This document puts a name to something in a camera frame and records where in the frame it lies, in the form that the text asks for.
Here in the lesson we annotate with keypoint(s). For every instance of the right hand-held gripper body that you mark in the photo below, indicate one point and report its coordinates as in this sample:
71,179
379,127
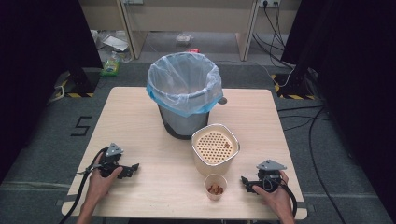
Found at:
268,179

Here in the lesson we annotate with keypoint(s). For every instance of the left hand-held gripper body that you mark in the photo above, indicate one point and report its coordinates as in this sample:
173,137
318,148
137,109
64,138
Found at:
109,161

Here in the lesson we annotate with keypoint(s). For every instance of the person's right hand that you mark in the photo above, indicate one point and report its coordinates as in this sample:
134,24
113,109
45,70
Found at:
278,199

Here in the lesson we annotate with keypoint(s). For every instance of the person's left hand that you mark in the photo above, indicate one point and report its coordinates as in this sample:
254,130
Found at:
99,185

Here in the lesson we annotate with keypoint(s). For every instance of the paper cup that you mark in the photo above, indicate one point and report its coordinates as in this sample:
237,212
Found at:
214,180

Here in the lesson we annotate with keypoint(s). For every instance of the brown food scraps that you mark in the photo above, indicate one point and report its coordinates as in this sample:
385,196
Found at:
215,189

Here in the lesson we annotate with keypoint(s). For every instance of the cream container with perforated strainer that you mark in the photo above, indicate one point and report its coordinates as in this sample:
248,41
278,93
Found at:
214,161

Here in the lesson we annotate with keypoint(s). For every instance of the small brown food scrap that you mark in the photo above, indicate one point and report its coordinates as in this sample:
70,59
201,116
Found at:
227,145

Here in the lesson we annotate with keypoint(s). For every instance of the grey trash can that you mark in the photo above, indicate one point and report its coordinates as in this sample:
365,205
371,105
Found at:
183,124

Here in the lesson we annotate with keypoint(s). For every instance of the grey round table grommet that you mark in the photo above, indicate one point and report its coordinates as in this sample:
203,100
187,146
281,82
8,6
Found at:
222,100

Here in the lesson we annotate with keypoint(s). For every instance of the black stand base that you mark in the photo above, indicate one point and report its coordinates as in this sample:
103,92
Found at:
81,81
295,82

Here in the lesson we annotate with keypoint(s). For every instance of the green packet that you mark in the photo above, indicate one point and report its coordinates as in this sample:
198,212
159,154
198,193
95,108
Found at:
110,67

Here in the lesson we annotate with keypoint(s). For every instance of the clear blue plastic bin liner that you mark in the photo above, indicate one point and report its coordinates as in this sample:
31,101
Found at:
183,81

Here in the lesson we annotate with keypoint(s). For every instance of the black curtain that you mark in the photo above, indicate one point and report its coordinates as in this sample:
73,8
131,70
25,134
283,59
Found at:
34,77
351,93

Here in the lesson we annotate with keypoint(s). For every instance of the clear plastic bag with paper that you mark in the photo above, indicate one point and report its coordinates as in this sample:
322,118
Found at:
115,43

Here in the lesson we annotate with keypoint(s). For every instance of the small red object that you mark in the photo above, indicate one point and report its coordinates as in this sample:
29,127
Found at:
193,50

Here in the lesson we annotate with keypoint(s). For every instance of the clear plastic box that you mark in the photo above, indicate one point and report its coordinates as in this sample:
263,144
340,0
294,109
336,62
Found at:
183,38

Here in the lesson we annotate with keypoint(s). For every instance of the white wall socket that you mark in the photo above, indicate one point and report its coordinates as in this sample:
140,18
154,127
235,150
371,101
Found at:
269,2

